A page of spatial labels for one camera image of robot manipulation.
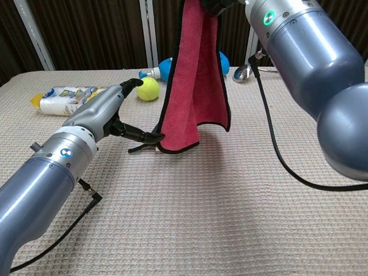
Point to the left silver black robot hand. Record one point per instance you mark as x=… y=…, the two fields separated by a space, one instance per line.
x=95 y=112

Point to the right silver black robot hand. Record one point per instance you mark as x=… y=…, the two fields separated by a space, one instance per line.
x=215 y=7

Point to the grey and red cloth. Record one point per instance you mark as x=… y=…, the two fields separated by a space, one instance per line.
x=189 y=86

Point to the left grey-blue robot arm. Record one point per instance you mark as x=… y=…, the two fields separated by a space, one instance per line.
x=34 y=187

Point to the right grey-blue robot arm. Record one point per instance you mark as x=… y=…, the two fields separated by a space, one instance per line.
x=316 y=72

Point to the white rolls in plastic pack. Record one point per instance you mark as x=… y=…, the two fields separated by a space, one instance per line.
x=54 y=106

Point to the yellow tennis ball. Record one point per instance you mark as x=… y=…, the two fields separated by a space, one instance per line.
x=149 y=90

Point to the metal ladle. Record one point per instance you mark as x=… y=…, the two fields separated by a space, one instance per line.
x=241 y=74

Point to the blue detergent pump bottle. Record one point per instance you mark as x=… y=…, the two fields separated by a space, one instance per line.
x=165 y=67

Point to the beige woven tablecloth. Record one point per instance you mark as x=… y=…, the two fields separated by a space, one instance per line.
x=184 y=215

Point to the white metal partition post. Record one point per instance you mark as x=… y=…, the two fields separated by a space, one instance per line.
x=148 y=28
x=252 y=40
x=34 y=34

